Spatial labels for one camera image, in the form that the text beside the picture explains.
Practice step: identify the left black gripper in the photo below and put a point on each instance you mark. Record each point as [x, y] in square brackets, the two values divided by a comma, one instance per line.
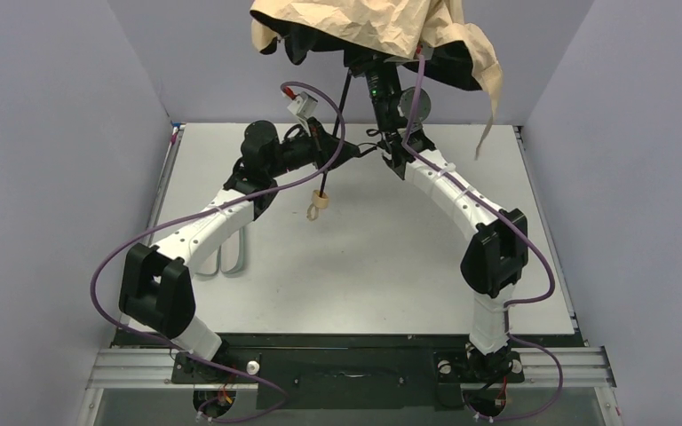
[320, 145]

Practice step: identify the beige patterned umbrella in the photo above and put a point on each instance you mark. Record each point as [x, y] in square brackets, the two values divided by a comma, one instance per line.
[394, 45]

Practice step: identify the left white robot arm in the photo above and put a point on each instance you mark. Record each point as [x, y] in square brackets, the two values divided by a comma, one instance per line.
[157, 289]

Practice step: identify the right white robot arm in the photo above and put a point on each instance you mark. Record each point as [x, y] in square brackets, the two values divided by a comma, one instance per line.
[497, 250]

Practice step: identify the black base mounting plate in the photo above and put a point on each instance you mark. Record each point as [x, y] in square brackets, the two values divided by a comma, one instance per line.
[304, 372]

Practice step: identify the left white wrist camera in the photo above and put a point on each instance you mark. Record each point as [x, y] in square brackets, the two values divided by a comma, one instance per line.
[301, 106]

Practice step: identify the aluminium rail frame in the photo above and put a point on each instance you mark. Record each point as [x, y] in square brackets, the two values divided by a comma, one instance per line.
[153, 369]

